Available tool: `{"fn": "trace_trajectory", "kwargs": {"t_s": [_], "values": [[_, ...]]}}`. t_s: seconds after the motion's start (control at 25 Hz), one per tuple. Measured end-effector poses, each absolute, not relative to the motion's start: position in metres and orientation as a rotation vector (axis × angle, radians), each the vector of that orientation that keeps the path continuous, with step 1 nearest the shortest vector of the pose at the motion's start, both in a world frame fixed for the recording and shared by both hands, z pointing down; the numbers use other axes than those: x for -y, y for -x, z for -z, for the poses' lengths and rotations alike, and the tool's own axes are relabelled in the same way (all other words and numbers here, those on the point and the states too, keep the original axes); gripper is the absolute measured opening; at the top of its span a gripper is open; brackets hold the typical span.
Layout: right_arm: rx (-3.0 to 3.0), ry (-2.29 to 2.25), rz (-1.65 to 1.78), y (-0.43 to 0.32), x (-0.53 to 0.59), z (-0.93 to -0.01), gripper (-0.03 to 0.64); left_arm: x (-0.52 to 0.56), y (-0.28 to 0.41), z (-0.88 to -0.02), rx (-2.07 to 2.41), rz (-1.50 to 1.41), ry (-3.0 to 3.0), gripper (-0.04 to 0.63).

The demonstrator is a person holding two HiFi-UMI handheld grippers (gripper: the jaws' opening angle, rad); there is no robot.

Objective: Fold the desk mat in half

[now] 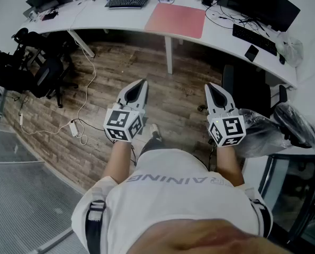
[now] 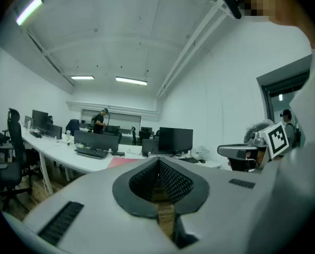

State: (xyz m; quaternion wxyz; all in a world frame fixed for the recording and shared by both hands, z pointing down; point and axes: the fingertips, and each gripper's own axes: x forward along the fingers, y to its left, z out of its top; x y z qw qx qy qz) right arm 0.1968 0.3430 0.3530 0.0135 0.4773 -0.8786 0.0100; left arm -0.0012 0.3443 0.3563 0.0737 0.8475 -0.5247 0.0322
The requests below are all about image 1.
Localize person's left forearm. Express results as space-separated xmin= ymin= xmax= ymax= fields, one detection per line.
xmin=102 ymin=140 xmax=134 ymax=185

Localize person's chin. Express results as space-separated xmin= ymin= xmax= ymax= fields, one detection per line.
xmin=125 ymin=217 xmax=293 ymax=254

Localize pink desk mat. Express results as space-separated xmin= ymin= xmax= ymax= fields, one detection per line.
xmin=144 ymin=3 xmax=206 ymax=39

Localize clear plastic bag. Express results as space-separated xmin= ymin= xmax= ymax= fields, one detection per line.
xmin=275 ymin=31 xmax=304 ymax=68

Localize black mesh office chair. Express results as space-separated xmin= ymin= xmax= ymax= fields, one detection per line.
xmin=0 ymin=27 xmax=79 ymax=108

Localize left black and white shoulder strap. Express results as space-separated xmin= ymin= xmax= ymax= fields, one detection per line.
xmin=84 ymin=199 xmax=106 ymax=254

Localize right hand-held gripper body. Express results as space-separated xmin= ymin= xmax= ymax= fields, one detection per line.
xmin=206 ymin=107 xmax=247 ymax=148

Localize plastic wrapped black chair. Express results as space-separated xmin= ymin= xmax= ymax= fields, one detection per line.
xmin=237 ymin=103 xmax=315 ymax=159

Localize black glass cabinet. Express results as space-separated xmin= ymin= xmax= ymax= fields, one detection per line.
xmin=257 ymin=153 xmax=315 ymax=250

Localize small flat black device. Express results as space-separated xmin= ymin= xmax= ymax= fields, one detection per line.
xmin=41 ymin=11 xmax=59 ymax=21

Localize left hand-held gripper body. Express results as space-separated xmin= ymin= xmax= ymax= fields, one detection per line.
xmin=103 ymin=99 xmax=147 ymax=143

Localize large black keyboard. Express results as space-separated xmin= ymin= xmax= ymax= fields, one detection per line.
xmin=104 ymin=0 xmax=150 ymax=10

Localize slim black keyboard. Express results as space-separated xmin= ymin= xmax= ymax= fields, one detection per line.
xmin=232 ymin=24 xmax=278 ymax=57

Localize person's right forearm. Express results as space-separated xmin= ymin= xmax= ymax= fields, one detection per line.
xmin=215 ymin=144 xmax=245 ymax=188

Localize person's white t-shirt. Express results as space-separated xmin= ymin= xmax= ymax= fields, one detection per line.
xmin=71 ymin=148 xmax=274 ymax=254

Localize person's black trousers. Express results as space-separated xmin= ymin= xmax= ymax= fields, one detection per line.
xmin=139 ymin=131 xmax=165 ymax=157

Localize black smartphone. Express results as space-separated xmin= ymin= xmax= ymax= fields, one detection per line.
xmin=244 ymin=44 xmax=260 ymax=62

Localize person's left white shoe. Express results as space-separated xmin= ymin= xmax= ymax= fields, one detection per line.
xmin=149 ymin=123 xmax=162 ymax=142

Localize white cable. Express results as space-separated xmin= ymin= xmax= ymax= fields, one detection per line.
xmin=20 ymin=0 xmax=97 ymax=146

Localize white desk leg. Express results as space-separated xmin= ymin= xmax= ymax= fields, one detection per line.
xmin=67 ymin=30 xmax=96 ymax=59
xmin=164 ymin=34 xmax=174 ymax=75

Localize black and white shoulder strap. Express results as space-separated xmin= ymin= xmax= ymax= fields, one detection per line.
xmin=248 ymin=188 xmax=273 ymax=239
xmin=84 ymin=199 xmax=106 ymax=254

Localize right black and white shoulder strap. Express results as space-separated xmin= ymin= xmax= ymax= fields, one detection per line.
xmin=248 ymin=188 xmax=273 ymax=239

